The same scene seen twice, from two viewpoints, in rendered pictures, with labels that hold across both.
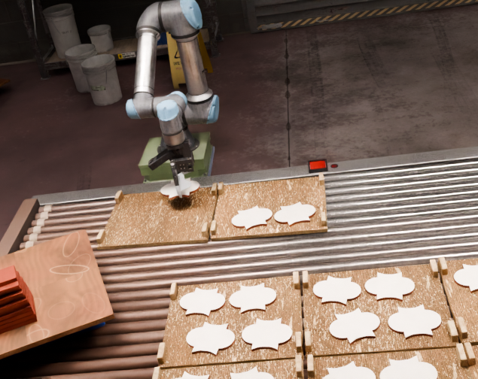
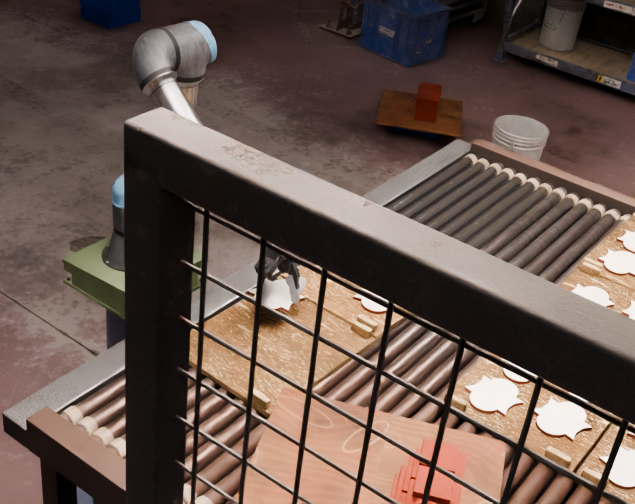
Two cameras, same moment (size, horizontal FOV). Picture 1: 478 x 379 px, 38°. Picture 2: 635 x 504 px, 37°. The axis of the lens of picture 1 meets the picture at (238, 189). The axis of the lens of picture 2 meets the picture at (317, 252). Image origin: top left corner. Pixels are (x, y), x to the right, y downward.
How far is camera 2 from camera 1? 239 cm
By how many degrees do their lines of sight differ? 54
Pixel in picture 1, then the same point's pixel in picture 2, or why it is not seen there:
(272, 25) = not seen: outside the picture
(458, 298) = not seen: outside the picture
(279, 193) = not seen: hidden behind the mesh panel
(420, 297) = (616, 297)
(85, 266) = (377, 422)
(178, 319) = (503, 424)
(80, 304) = not seen: hidden behind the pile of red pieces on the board
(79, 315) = (480, 466)
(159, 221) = (285, 348)
